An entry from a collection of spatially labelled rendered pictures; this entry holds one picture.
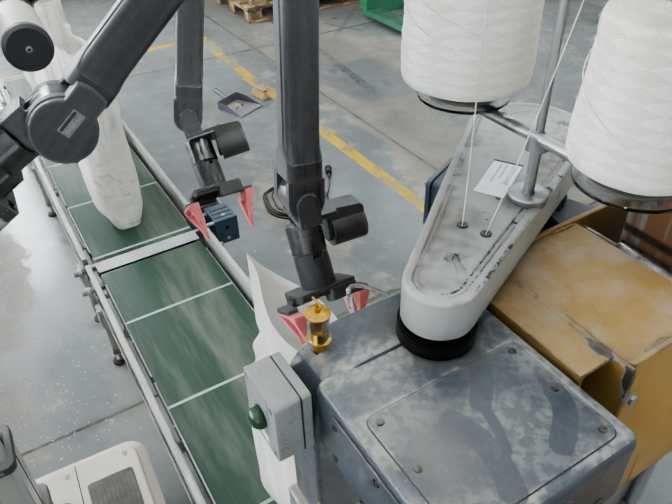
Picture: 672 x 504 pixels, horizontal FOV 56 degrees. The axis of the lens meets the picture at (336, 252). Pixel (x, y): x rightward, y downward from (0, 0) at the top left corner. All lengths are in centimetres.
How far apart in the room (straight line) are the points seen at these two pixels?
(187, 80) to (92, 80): 54
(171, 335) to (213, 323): 14
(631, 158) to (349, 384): 35
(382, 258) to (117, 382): 129
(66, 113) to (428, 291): 46
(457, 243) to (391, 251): 231
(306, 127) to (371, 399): 41
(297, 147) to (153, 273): 159
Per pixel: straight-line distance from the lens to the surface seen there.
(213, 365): 203
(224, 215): 264
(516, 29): 76
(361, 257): 300
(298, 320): 97
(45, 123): 80
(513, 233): 76
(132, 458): 203
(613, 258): 90
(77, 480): 204
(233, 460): 180
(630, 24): 60
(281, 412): 67
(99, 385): 262
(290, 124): 89
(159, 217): 273
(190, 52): 134
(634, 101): 61
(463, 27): 75
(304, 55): 88
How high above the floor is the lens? 185
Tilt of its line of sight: 38 degrees down
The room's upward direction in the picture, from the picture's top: 2 degrees counter-clockwise
